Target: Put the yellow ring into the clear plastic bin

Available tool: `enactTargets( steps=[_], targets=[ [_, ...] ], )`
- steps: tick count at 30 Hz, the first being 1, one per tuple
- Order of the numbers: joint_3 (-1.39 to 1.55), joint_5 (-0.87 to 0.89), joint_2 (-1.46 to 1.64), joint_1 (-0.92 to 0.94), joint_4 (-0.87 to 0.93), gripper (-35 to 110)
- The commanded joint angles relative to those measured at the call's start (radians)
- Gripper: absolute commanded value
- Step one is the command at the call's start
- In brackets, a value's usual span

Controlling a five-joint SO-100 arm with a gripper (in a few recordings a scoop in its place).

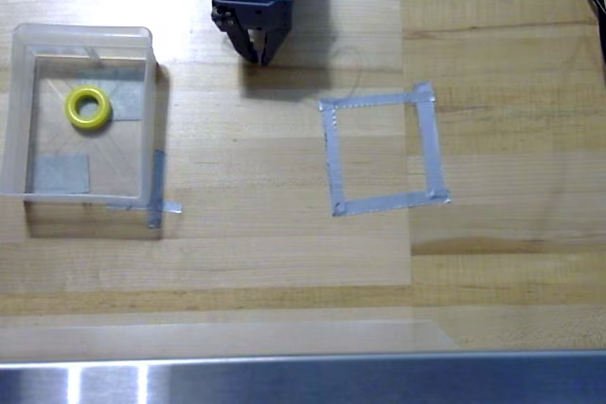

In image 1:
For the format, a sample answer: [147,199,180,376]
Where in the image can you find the large clear film sheet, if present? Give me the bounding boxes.
[0,0,412,289]

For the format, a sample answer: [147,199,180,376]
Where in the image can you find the short grey tape strip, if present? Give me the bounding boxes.
[105,200,184,216]
[147,149,168,230]

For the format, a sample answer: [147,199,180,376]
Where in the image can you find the yellow ring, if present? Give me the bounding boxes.
[64,85,114,132]

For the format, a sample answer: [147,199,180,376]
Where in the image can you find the large grey tape patch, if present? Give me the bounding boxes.
[76,69,146,123]

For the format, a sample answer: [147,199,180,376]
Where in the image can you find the small grey tape patch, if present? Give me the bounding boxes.
[31,153,92,196]

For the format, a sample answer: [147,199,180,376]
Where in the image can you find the clear plastic square container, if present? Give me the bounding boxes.
[0,23,158,205]

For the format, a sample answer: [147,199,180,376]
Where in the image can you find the shiny metal table rail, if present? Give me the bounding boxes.
[0,351,606,404]

